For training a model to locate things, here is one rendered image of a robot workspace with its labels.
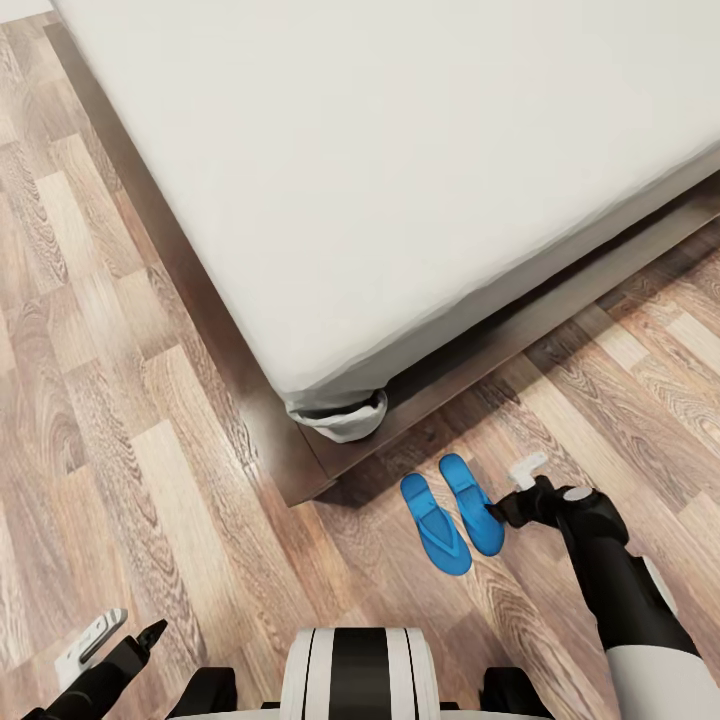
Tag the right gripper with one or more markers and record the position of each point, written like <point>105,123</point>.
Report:
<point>519,508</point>

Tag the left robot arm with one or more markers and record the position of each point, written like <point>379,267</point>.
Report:
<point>92,687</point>

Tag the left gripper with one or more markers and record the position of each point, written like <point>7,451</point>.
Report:
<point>103,685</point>

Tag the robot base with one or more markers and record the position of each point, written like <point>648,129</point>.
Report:
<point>508,695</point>

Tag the sandal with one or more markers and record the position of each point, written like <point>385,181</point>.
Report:
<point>486,533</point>
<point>443,543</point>

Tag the bed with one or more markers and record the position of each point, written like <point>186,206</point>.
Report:
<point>366,206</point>

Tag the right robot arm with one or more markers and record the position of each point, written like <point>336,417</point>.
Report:
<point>657,672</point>

